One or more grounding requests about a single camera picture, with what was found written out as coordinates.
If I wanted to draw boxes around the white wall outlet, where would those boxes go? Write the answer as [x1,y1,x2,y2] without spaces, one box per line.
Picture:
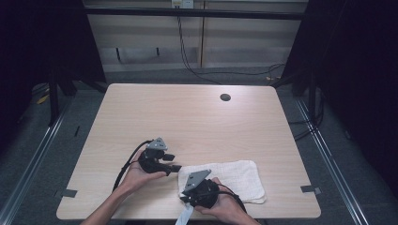
[171,0,195,9]

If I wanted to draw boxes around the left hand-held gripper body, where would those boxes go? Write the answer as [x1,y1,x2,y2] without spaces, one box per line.
[137,136,173,177]

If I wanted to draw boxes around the black metal stand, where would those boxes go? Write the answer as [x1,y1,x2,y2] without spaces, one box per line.
[48,70,61,128]
[307,70,317,127]

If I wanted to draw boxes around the black horizontal frame bar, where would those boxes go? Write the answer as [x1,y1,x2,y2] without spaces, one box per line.
[84,7,307,22]

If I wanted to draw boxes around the white towel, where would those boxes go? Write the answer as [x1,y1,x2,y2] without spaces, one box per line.
[175,159,268,225]

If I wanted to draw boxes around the grey tape strip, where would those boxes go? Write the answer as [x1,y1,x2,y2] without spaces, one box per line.
[300,185,323,195]
[61,188,79,199]

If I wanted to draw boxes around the metal floor rail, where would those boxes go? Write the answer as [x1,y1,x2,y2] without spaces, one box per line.
[0,98,75,225]
[295,98,371,225]

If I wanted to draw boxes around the black floor cables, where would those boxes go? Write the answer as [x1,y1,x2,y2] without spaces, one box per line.
[287,92,326,143]

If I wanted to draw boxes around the person's right hand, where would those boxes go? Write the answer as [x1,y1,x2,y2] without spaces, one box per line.
[193,176,249,225]

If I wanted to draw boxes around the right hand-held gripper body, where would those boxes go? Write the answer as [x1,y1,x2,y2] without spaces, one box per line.
[181,169,221,209]

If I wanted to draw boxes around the dark curtain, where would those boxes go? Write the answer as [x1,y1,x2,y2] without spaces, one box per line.
[281,0,398,191]
[0,0,107,154]

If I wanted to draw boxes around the right hand-held gripper black cable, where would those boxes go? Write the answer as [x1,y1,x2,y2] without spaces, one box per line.
[215,182,248,214]

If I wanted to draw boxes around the hand-held gripper black cable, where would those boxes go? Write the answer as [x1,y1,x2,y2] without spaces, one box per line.
[112,139,155,193]
[215,182,248,214]

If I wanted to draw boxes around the yellow floor object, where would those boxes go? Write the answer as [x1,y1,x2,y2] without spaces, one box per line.
[36,94,51,106]

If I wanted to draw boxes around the person's left hand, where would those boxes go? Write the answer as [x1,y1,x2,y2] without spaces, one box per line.
[119,149,169,195]

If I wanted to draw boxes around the left hand-held gripper black cable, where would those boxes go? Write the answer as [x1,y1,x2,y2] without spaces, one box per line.
[112,139,155,193]

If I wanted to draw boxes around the black hanging cable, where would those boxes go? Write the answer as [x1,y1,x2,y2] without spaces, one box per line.
[176,15,286,86]

